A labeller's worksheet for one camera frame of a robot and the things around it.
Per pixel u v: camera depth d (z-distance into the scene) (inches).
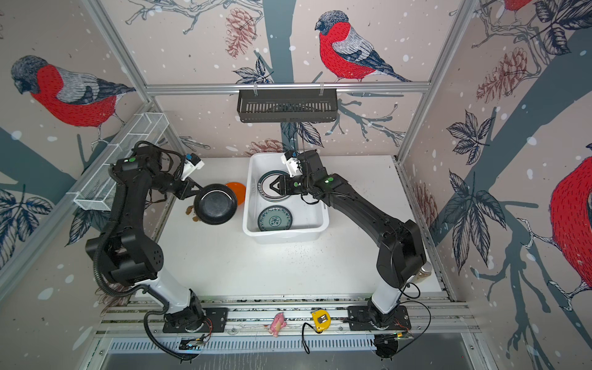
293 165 28.7
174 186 27.5
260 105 37.4
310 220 38.4
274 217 38.5
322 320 28.3
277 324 28.0
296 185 27.4
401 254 17.5
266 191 40.9
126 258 18.4
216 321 28.8
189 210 39.4
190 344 27.9
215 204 32.2
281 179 27.6
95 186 27.0
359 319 28.7
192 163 28.5
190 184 27.8
